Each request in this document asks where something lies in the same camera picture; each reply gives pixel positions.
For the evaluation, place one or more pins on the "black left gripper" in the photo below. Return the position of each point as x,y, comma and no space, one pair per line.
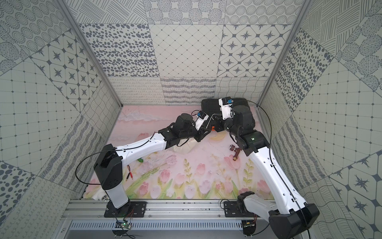
204,131

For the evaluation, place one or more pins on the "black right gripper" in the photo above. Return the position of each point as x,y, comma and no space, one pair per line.
219,120

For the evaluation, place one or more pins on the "white cloth soil bag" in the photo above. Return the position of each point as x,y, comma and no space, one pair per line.
185,147

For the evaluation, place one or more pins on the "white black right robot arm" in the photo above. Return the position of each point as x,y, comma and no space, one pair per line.
289,216

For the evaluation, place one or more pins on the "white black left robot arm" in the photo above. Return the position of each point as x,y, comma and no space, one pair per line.
112,160

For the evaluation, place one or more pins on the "brown metal faucet valve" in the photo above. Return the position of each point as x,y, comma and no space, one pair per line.
236,151

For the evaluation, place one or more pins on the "white plastic pipe fitting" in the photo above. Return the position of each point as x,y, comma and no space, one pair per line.
100,196

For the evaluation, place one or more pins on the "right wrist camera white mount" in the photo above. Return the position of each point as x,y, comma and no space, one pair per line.
226,107

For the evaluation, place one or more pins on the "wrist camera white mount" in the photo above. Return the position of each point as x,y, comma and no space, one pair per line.
201,118
226,107

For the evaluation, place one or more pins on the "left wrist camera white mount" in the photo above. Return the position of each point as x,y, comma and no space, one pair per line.
201,118

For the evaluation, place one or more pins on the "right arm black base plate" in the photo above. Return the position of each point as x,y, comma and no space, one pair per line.
231,210

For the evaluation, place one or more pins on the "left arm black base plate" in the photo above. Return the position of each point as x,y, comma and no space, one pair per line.
134,209

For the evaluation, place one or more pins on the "aluminium mounting rail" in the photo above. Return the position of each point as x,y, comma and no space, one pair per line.
155,210

